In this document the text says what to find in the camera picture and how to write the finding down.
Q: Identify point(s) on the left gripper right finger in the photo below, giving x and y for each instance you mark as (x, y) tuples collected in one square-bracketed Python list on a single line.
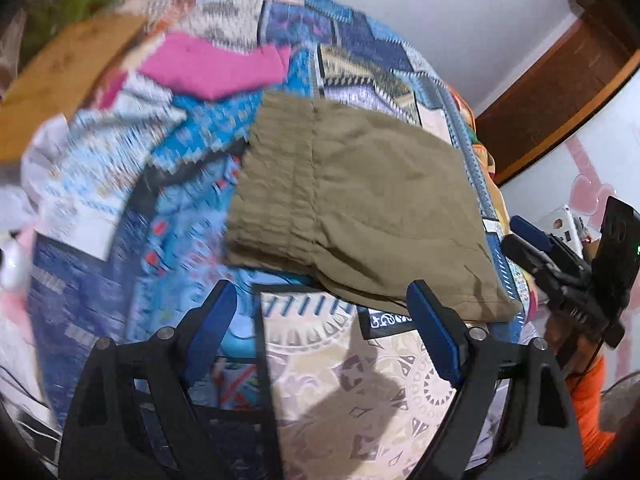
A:
[(538, 436)]

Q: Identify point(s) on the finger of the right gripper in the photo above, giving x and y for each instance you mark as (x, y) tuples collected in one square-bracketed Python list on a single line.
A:
[(566, 291), (530, 232)]

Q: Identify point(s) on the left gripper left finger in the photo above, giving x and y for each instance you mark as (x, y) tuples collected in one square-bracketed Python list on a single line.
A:
[(132, 417)]

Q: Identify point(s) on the olive green pants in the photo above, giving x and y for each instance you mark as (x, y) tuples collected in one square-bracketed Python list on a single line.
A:
[(365, 204)]

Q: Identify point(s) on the orange sleeve forearm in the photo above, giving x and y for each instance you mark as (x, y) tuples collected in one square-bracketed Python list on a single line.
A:
[(585, 392)]

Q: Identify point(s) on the white cabinet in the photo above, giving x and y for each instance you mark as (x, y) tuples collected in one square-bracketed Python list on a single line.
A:
[(563, 224)]

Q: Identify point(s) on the brown wooden door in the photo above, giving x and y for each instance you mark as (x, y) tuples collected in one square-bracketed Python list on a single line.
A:
[(567, 85)]

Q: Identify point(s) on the orange floral blanket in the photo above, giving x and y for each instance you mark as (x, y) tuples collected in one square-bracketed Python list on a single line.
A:
[(484, 166)]

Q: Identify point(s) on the blue patchwork bedsheet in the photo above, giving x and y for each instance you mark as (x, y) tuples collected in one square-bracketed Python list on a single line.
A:
[(305, 385)]

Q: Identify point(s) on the white cloth pile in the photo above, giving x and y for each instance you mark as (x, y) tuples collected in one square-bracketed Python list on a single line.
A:
[(17, 240)]

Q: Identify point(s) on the brown carved wooden board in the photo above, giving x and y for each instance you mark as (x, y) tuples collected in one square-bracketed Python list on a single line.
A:
[(60, 77)]

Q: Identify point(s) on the pink folded cloth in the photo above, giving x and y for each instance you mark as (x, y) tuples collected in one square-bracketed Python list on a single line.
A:
[(189, 65)]

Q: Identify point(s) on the green fabric bag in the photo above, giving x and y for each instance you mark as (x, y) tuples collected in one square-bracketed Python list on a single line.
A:
[(46, 18)]

